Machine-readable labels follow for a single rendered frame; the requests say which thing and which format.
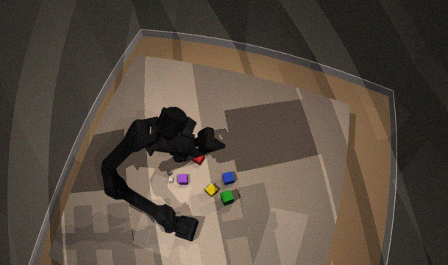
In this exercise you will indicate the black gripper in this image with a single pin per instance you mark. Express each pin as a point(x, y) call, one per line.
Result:
point(185, 147)

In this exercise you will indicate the yellow cube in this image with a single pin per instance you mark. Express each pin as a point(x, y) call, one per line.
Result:
point(211, 190)

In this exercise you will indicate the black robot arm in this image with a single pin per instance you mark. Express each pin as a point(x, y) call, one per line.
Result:
point(162, 139)

